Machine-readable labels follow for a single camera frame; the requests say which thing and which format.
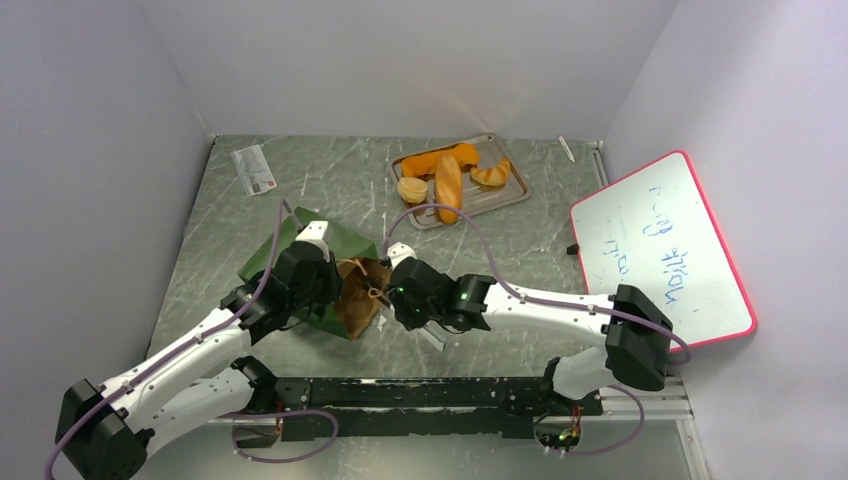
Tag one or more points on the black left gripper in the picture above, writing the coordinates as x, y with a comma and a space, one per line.
333, 286

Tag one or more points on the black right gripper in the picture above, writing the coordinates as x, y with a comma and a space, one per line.
411, 320

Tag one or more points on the metal tongs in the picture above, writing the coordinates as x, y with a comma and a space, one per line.
387, 312

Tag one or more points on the green paper bag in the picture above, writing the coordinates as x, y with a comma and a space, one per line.
358, 265

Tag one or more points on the fake round bread roll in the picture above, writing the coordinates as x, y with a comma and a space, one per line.
413, 190

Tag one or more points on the fake baguette loaf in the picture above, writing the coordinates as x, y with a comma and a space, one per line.
448, 188

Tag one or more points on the orange fake braided bread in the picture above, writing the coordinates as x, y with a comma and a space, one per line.
425, 163

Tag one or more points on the fake croissant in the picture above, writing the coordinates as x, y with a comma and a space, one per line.
496, 176

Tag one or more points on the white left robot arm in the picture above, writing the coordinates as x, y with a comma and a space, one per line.
166, 378

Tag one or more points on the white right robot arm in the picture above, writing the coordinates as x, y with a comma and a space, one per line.
625, 334

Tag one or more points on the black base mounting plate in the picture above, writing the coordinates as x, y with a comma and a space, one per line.
508, 406

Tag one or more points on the white paper receipt card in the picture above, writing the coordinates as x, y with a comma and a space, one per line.
253, 170

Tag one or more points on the white marker pen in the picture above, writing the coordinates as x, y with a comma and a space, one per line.
569, 153

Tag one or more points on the pink framed whiteboard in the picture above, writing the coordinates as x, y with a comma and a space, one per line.
654, 229

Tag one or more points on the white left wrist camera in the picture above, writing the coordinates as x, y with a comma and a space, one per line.
316, 233

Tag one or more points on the aluminium rail frame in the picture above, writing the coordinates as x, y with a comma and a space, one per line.
561, 435

